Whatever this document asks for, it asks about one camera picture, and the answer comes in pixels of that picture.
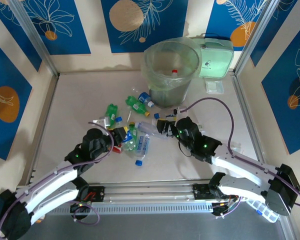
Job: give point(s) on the small red bottle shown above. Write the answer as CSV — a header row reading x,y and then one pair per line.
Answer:
x,y
117,149

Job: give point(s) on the clear bottle Pepsi label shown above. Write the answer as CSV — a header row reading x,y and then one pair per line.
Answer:
x,y
127,137

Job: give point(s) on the small vial green cap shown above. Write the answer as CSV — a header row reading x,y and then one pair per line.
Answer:
x,y
154,122

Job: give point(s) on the small vial blue cap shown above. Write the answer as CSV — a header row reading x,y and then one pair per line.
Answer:
x,y
156,115

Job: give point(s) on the large clear plastic bottle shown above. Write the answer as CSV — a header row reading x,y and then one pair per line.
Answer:
x,y
148,128

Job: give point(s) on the blue white small tube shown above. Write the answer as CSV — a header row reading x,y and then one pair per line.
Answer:
x,y
170,115

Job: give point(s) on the green bottle yellow cap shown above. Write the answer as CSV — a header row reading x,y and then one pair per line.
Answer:
x,y
132,143

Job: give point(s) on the thin white stick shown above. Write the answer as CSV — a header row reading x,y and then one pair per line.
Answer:
x,y
130,117

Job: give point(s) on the clear water bottle blue label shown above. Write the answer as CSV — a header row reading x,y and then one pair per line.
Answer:
x,y
142,146

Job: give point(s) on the green plastic bottle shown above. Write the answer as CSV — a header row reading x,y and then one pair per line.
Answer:
x,y
111,112

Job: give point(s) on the green bottle with barcode label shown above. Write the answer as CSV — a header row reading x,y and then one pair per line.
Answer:
x,y
136,105

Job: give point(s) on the blue label white cap bottle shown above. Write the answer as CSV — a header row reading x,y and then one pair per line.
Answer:
x,y
144,98

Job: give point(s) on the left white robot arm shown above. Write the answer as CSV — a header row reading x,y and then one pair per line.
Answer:
x,y
47,187

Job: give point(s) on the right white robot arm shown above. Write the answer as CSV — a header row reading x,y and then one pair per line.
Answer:
x,y
245,165

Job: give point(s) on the grey waste bin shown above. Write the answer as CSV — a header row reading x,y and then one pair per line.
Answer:
x,y
167,98

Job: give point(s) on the green lined trash bin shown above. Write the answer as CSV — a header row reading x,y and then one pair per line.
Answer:
x,y
160,81

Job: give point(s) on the small clear plastic packet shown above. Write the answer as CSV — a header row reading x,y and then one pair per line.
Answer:
x,y
214,87

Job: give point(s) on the mint green medicine pouch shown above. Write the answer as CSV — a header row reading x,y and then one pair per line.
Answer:
x,y
215,60

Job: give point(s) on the clear plastic organiser box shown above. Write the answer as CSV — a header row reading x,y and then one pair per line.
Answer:
x,y
263,210

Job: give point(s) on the aluminium table side rail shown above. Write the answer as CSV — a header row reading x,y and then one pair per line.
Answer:
x,y
253,126
43,125

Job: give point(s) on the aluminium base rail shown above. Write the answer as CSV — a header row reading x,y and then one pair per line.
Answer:
x,y
150,191

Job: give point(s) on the aluminium frame post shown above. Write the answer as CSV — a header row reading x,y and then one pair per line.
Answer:
x,y
35,37
256,37

